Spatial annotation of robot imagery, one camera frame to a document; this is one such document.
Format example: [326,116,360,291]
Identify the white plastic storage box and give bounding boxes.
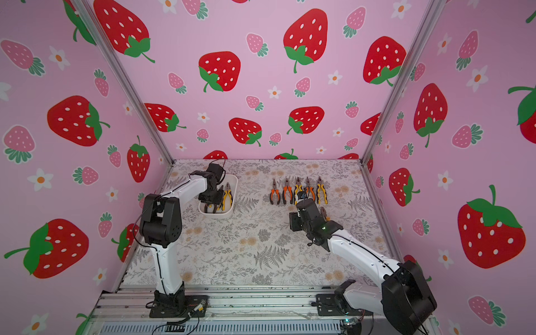
[198,174,238,219]

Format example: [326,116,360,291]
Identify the orange handled pliers small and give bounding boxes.
[269,180,281,205]

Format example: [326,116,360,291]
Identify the amber black combination pliers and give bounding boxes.
[320,207,331,221]

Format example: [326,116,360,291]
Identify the right aluminium corner post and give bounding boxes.
[361,0,447,165]

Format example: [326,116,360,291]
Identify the yellow black pliers large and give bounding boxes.
[294,177,307,205]

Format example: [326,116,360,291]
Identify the orange black long-nose pliers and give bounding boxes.
[305,177,316,200]

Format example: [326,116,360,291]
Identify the left aluminium corner post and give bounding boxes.
[73,0,174,166]

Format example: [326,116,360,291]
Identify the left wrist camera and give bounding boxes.
[207,163,226,184]

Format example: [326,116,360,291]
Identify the aluminium corner post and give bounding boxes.
[361,0,447,165]
[73,0,174,166]

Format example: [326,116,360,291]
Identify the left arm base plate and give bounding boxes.
[149,295,209,318]

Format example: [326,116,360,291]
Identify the black orange-band small pliers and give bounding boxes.
[204,204,220,214]

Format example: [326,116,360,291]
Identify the orange black pliers large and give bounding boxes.
[283,178,294,205]

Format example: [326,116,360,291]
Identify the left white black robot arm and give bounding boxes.
[139,170,226,295]

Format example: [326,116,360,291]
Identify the aluminium rail frame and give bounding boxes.
[84,285,396,334]

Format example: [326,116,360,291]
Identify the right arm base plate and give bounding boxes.
[311,294,373,317]

